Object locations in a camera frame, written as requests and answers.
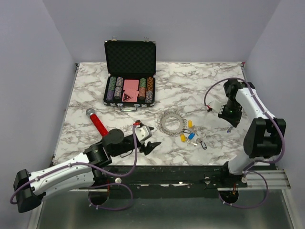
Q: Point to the black key tag with key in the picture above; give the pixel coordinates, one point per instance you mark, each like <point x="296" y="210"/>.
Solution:
<point x="201" y="143"/>

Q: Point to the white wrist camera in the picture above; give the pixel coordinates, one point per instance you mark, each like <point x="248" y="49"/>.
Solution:
<point x="216" y="106"/>
<point x="142" y="133"/>

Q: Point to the yellow key tag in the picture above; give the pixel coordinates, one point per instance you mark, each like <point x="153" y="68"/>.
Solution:
<point x="190" y="124"/>
<point x="183" y="138"/>

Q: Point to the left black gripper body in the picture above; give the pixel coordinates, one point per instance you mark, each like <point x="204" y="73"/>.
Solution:
<point x="137" y="144"/>

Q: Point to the pink playing card deck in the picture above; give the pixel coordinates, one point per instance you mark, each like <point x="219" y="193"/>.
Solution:
<point x="130" y="84"/>

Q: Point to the red toy microphone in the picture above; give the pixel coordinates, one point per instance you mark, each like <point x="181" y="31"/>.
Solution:
<point x="96" y="121"/>

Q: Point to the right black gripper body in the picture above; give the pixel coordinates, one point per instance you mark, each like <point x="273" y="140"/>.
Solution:
<point x="231" y="109"/>

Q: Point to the aluminium frame rail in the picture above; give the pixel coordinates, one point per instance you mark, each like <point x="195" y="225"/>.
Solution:
<point x="256" y="180"/>

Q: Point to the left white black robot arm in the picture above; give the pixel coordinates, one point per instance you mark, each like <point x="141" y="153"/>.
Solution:
<point x="87" y="169"/>

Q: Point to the upper yellow key tag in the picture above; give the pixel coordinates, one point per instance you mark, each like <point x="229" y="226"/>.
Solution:
<point x="190" y="124"/>

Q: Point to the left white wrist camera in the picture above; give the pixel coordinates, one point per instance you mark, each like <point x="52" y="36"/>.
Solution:
<point x="142" y="133"/>

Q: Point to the black mounting base rail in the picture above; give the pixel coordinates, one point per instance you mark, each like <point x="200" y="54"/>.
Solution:
<point x="155" y="182"/>

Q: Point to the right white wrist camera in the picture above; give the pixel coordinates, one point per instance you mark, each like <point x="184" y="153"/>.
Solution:
<point x="216" y="106"/>

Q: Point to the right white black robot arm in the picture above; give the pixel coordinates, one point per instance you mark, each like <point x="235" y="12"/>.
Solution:
<point x="265" y="136"/>

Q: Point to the black poker chip case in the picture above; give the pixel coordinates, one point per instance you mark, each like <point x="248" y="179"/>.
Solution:
<point x="135" y="60"/>

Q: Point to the lower yellow key tag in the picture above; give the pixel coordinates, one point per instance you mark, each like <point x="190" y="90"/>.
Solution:
<point x="183" y="138"/>

